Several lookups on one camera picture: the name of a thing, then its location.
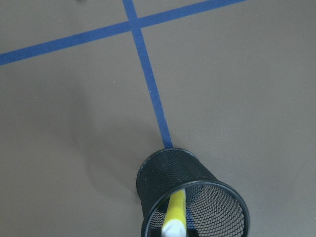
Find yellow highlighter pen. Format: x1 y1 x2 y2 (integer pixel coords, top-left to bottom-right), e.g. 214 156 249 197
161 189 187 237

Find brown table mat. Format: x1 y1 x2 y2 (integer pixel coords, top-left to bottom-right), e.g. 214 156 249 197
0 0 316 237

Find black mesh pen cup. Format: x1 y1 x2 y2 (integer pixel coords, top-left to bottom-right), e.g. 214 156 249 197
136 148 250 237

